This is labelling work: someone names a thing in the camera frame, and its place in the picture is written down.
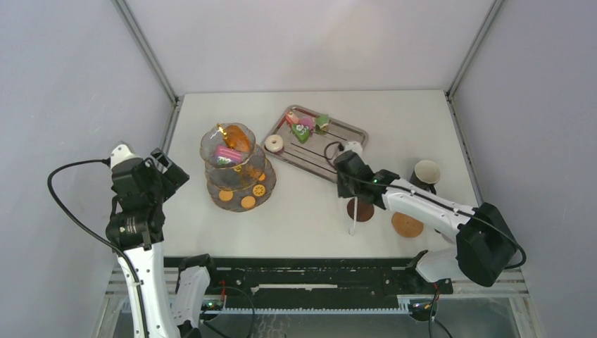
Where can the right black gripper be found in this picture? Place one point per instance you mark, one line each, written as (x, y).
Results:
(342, 192)

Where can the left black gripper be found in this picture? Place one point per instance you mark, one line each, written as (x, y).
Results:
(174, 175)

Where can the orange round biscuit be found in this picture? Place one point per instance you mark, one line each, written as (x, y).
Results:
(248, 202)
(225, 195)

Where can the pink purple cake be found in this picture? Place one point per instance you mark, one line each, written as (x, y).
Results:
(225, 156)

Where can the metal serving tray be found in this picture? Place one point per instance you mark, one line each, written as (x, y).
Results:
(309, 155)

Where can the three-tier glass dessert stand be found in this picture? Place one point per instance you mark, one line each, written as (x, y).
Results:
(240, 179)

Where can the brown cookie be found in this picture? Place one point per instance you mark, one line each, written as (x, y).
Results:
(236, 139)

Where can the orange lotus-pattern biscuit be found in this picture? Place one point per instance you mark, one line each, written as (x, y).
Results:
(259, 190)

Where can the white frosted donut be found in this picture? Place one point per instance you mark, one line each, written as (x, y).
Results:
(274, 143)

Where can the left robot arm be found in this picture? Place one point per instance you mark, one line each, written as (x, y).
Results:
(135, 230)

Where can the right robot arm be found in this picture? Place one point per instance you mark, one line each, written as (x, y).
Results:
(483, 245)

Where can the dark brown round coaster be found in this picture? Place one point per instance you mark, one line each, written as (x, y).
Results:
(365, 211)

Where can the green round cake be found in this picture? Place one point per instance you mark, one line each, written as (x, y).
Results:
(322, 124)

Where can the light wooden round coaster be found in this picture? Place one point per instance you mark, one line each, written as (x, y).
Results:
(406, 226)

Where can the black mug white inside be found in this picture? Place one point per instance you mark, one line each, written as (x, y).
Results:
(425, 175)

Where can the pink round cake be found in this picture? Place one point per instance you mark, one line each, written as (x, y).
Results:
(308, 122)

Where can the pink red cake slice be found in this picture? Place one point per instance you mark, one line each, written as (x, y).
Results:
(291, 118)

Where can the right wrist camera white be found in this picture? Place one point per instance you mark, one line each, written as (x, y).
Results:
(354, 146)

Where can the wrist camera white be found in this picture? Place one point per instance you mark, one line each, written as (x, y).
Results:
(121, 153)
(354, 146)

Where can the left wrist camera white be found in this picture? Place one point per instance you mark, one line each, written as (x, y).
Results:
(121, 153)

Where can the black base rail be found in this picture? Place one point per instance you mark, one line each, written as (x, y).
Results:
(385, 276)

